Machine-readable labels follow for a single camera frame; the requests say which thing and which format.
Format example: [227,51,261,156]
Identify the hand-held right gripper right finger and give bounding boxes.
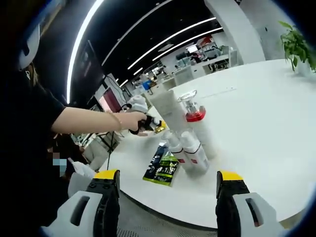
[215,169,284,237]

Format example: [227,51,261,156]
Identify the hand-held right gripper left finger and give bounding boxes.
[45,169,121,237]

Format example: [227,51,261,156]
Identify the gold foil sachet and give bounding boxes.
[153,124,168,135]

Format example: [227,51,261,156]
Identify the white skincare tube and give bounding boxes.
[147,89,191,139]

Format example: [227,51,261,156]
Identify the small white skincare bottle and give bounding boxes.
[161,129,186,167]
[179,130,210,176]

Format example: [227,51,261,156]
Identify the dark green face mask sachet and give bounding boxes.
[142,144,180,187]

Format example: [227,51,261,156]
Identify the large red-banded skincare bottle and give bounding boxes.
[177,90,218,158]

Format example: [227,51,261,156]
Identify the person's left hand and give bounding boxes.
[122,111,149,137]

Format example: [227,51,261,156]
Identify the computer monitor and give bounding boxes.
[97,86,124,113]

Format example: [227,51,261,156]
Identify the dark hanging screen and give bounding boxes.
[73,40,106,99]

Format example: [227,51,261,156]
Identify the curved ceiling light strip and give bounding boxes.
[66,0,106,104]

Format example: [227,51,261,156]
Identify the person's head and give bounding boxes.
[23,61,42,88]

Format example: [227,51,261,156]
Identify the person's black shirt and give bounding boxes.
[0,64,72,228]

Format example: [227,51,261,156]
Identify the white head-worn device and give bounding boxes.
[17,23,41,72]

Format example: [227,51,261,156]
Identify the potted green plant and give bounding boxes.
[278,21,316,76]

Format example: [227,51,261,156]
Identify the gold bracelet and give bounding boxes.
[108,111,123,131]

